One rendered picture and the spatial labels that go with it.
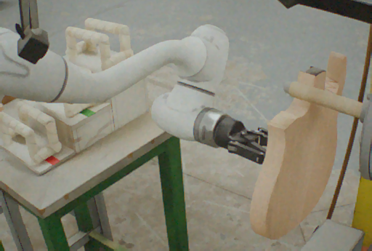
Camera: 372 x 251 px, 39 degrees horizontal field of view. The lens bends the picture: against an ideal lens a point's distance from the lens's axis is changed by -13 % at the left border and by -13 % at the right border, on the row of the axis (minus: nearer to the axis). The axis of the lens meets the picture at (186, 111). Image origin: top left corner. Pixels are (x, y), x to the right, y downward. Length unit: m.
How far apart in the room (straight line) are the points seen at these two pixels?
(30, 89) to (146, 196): 2.00
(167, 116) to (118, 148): 0.23
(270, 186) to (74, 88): 0.44
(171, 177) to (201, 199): 1.16
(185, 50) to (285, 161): 0.38
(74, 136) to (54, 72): 0.55
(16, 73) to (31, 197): 0.53
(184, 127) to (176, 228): 0.57
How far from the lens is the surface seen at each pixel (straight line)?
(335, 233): 1.01
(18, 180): 1.59
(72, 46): 1.81
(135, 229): 2.81
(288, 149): 1.20
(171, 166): 1.79
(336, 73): 1.38
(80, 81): 1.17
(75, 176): 1.56
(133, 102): 1.75
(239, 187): 3.05
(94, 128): 1.67
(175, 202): 1.88
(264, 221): 1.23
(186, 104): 1.46
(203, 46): 1.44
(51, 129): 1.61
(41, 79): 1.08
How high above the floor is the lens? 1.78
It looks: 28 degrees down
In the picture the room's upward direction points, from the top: 4 degrees counter-clockwise
